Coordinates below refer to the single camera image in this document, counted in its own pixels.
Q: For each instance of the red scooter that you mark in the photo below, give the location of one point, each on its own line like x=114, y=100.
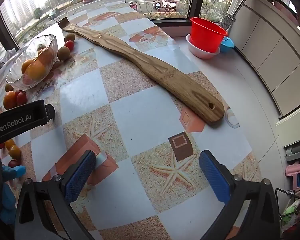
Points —
x=133, y=5

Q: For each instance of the checkered printed tablecloth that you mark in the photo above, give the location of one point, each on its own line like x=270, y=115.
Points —
x=140, y=135

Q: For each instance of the person's left hand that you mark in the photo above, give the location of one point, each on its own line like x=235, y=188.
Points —
x=8, y=200

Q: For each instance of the orange mandarin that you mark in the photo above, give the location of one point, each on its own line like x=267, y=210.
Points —
x=10, y=100
x=26, y=65
x=36, y=70
x=47, y=55

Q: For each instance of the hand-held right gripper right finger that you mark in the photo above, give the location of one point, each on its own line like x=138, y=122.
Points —
x=213, y=177

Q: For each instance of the clear glass bowl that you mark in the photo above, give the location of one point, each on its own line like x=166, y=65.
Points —
x=22, y=55

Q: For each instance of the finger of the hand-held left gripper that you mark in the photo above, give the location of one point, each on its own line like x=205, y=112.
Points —
x=50, y=113

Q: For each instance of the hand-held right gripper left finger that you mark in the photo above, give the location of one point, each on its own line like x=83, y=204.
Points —
x=81, y=176

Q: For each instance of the long wooden board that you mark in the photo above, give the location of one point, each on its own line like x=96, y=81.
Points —
x=140, y=57

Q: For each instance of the white cabinet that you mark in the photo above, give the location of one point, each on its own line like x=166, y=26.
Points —
x=272, y=55

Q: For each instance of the kiwi by bag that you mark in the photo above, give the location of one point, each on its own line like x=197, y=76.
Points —
x=69, y=37

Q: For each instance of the blue plastic basin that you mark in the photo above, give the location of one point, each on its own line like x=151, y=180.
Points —
x=228, y=44

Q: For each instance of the parked scooter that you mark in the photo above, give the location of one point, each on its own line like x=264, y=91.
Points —
x=156, y=5

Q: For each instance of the white suv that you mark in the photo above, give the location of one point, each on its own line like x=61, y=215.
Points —
x=169, y=2

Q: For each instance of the white plastic basin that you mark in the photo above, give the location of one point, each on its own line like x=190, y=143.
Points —
x=202, y=52

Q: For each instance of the red plastic bucket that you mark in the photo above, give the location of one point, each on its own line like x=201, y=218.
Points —
x=207, y=35

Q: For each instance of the kiwi on table far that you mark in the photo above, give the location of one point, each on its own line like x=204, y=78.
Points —
x=64, y=53

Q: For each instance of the pink plastic stool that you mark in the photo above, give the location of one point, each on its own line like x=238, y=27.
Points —
x=296, y=172

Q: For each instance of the brown longan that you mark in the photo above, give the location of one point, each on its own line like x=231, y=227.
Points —
x=8, y=88

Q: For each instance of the brownish yellow cherry tomato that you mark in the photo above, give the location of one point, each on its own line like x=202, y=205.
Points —
x=15, y=152

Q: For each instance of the metal grater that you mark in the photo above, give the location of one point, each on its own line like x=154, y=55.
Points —
x=227, y=22

